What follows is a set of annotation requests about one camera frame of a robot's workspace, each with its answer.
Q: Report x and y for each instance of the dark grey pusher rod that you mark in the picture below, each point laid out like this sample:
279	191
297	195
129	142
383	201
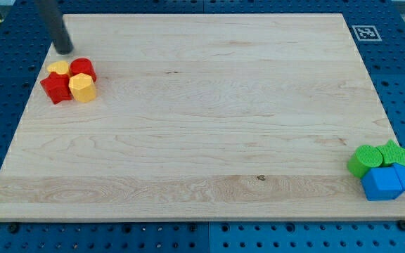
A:
54	23

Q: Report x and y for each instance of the green star block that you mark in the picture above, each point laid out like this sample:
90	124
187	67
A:
392	153

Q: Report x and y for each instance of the light wooden board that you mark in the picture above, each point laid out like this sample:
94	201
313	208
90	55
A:
202	118

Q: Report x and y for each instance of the white fiducial marker tag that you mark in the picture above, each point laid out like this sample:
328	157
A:
366	33

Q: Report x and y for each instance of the yellow hexagon block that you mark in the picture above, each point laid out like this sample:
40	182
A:
82	88

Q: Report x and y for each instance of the green cylinder block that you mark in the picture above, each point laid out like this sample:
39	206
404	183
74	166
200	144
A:
363	159

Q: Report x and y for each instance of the red cylinder block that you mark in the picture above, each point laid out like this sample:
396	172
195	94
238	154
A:
83	65

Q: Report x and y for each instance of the red star block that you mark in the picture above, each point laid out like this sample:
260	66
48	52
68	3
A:
56	87

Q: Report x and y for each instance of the yellow heart block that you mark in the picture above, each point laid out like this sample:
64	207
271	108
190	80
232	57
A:
59	67

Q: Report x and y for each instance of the blue cube block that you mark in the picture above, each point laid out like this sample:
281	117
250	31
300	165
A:
381	183

